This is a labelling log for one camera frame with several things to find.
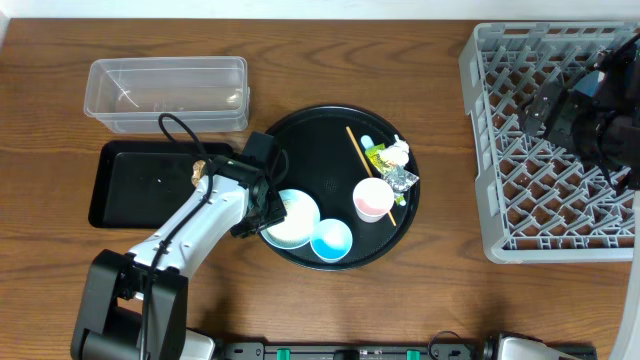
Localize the white light-blue bowl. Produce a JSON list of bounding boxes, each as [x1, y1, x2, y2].
[[260, 189, 320, 250]]

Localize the brown food scrap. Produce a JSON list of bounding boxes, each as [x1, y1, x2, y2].
[[191, 160, 206, 187]]

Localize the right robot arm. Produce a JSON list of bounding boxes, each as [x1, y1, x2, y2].
[[518, 35, 639, 193]]

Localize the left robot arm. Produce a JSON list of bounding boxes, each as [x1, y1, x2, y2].
[[71, 157, 286, 359]]

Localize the grey dishwasher rack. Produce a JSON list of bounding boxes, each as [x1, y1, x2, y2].
[[459, 21, 639, 264]]

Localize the small blue cup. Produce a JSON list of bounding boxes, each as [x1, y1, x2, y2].
[[310, 219, 353, 263]]

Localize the round black serving tray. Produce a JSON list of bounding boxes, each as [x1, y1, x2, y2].
[[266, 105, 420, 271]]

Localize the pink cup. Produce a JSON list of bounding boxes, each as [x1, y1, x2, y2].
[[352, 177, 395, 223]]

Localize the wooden chopstick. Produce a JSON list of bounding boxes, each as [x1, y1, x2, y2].
[[346, 126, 397, 227]]

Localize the green yellow wrapper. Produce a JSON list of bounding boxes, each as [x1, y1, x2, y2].
[[365, 144, 394, 175]]

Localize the light blue plastic spoon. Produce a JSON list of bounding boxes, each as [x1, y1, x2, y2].
[[360, 135, 375, 150]]

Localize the clear plastic bin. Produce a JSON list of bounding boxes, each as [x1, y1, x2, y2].
[[83, 56, 250, 134]]

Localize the black rectangular tray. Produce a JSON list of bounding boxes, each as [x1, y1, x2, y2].
[[88, 140, 236, 230]]

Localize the crumpled foil wrapper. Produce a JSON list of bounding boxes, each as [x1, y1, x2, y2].
[[383, 166, 419, 193]]

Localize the crumpled white tissue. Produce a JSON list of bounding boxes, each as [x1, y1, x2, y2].
[[380, 135, 410, 167]]

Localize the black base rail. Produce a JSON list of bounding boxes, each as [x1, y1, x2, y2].
[[214, 341, 599, 360]]

